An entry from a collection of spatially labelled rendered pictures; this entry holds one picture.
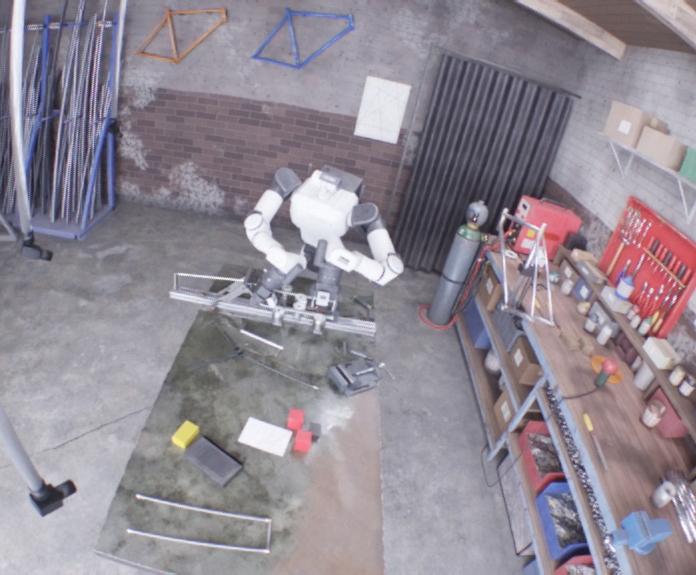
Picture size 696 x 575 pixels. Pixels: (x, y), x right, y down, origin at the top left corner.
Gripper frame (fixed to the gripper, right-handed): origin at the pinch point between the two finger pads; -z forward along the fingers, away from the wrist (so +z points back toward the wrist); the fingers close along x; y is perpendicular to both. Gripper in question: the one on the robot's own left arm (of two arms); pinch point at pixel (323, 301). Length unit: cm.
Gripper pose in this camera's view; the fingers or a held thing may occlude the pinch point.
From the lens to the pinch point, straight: 166.3
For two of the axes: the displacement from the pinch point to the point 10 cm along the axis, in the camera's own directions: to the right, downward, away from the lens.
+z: 2.1, -8.2, -5.3
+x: -9.8, -1.9, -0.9
